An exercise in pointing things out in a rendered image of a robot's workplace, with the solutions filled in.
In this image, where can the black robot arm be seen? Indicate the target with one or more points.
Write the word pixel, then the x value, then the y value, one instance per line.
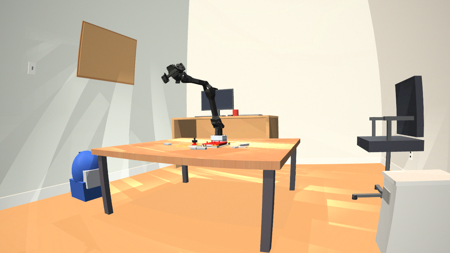
pixel 210 93

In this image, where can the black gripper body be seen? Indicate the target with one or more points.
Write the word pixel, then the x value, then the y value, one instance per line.
pixel 174 74

